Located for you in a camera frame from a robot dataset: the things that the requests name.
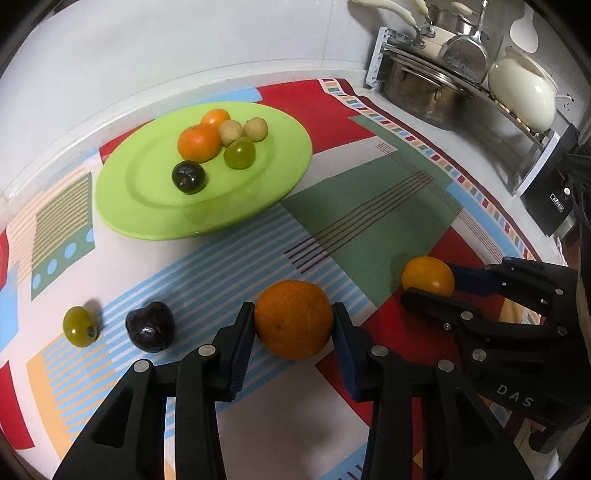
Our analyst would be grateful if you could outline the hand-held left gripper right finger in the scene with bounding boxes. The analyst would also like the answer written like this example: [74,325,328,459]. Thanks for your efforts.
[332,302,534,480]

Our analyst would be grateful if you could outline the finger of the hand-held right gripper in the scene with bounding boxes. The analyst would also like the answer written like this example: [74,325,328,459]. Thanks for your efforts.
[445,257,514,299]
[400,287,505,352]

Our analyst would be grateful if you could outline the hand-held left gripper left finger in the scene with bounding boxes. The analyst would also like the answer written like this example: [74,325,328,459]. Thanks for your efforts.
[52,301,256,480]

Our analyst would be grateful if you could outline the small yellow-orange tangerine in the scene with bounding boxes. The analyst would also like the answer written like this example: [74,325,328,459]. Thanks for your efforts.
[401,257,455,298]

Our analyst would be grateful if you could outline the large orange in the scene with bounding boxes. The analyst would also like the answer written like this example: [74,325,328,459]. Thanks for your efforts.
[254,280,335,360]

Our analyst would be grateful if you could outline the green plate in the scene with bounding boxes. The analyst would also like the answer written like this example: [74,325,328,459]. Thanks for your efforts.
[95,102,313,241]

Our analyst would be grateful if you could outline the dark purple plum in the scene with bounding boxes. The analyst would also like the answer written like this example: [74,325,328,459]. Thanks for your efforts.
[172,160,207,195]
[126,301,177,354]

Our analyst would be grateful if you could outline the green grape fruit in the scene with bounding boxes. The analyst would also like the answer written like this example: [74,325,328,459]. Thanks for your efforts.
[224,137,256,169]

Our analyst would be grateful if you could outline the mandarin orange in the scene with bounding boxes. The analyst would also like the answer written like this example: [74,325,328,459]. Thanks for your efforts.
[178,123,223,163]

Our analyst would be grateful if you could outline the tan longan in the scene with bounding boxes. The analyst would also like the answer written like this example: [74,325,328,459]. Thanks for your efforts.
[243,117,269,141]
[218,119,245,147]

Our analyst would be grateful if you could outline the small orange tangerine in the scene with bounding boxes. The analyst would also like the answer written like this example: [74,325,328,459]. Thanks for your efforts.
[200,108,231,127]

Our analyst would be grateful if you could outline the colourful patterned table mat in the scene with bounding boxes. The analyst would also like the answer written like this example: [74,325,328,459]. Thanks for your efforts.
[0,78,567,480]

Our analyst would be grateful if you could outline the black knife block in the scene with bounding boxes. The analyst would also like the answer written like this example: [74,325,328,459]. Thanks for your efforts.
[520,122,591,239]

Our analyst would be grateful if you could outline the large steel pot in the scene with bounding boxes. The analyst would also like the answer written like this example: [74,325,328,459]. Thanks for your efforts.
[382,51,476,132]

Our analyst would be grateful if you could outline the white ceramic jar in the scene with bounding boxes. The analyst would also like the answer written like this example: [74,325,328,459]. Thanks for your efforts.
[488,45,571,132]

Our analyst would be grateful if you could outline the metal spatula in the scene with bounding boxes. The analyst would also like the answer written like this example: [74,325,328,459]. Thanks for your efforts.
[438,0,491,84]

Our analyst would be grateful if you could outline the metal dish rack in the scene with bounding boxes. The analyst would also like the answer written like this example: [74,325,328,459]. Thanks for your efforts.
[364,26,576,197]

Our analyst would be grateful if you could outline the white rice spoon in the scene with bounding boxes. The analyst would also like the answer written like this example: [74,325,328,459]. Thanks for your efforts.
[509,8,539,53]

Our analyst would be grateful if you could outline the small steel pot with lid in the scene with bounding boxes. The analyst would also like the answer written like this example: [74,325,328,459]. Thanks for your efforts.
[427,4,504,47]

